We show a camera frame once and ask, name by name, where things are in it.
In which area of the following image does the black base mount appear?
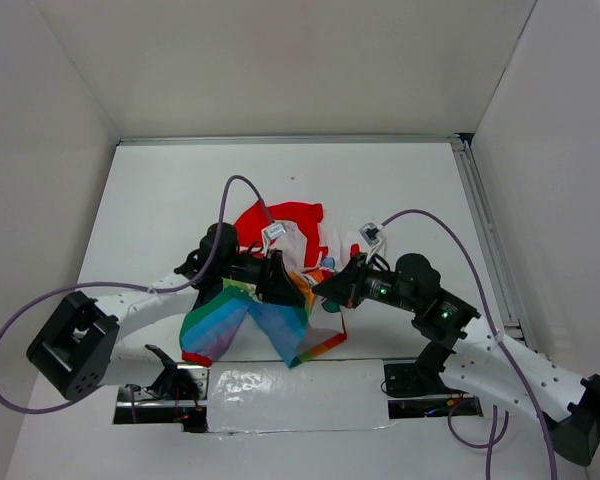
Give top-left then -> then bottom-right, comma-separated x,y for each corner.
380,343 -> 482,420
113,344 -> 210,434

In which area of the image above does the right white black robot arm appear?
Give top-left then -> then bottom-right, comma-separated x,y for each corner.
313,253 -> 600,466

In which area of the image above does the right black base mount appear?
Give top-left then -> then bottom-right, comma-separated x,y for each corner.
380,343 -> 482,420

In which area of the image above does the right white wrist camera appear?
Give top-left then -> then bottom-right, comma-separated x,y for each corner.
359,222 -> 386,257

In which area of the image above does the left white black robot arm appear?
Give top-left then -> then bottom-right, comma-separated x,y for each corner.
26,222 -> 305,402

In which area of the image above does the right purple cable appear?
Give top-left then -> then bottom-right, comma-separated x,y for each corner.
377,208 -> 559,480

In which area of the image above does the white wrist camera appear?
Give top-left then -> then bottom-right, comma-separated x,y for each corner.
261,222 -> 287,255
359,222 -> 386,257

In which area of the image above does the colourful rainbow children's jacket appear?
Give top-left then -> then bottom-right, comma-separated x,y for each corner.
176,201 -> 364,368

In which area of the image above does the purple cable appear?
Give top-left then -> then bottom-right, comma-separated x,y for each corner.
0,174 -> 276,424
377,208 -> 559,480

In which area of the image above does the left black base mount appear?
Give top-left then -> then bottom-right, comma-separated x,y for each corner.
113,344 -> 210,434

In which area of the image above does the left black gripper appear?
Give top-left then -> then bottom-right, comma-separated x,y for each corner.
218,248 -> 304,308

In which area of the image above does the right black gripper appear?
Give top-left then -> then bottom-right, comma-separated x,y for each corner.
312,250 -> 420,312

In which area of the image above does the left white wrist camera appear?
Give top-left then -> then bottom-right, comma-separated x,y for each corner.
261,222 -> 287,255

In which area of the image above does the aluminium frame rail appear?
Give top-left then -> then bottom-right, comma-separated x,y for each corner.
90,134 -> 535,346

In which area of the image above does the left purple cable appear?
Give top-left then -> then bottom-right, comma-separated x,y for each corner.
0,174 -> 276,424

